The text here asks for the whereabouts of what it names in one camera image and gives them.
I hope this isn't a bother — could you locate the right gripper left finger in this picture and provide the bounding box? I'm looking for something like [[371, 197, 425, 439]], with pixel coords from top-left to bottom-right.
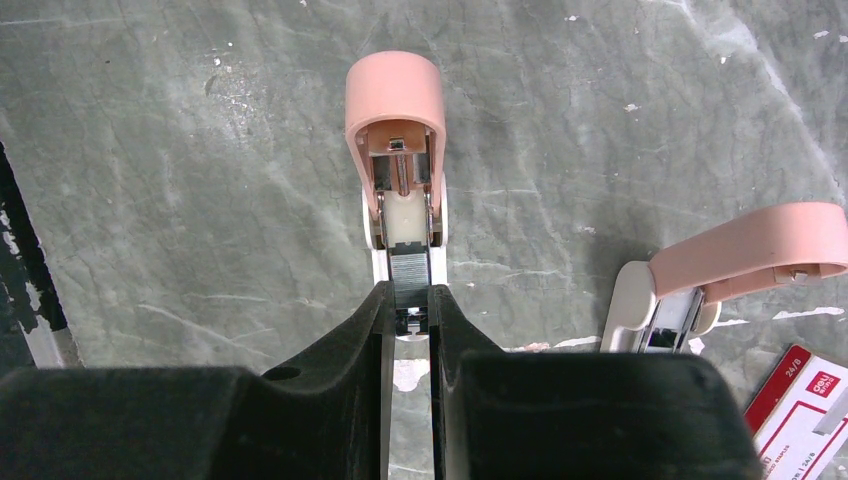
[[1, 282, 394, 479]]

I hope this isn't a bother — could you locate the pink stapler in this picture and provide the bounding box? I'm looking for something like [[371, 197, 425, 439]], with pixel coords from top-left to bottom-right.
[[600, 202, 847, 353], [344, 50, 449, 342]]

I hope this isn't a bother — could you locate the red white staple box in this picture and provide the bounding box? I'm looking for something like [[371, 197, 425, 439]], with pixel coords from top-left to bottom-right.
[[744, 344, 847, 479]]

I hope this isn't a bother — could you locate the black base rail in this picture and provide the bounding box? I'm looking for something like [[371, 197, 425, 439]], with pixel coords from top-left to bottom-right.
[[1, 152, 83, 375]]

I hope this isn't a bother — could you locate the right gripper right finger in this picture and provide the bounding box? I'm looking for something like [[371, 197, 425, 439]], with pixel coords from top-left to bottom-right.
[[428, 285, 762, 479]]

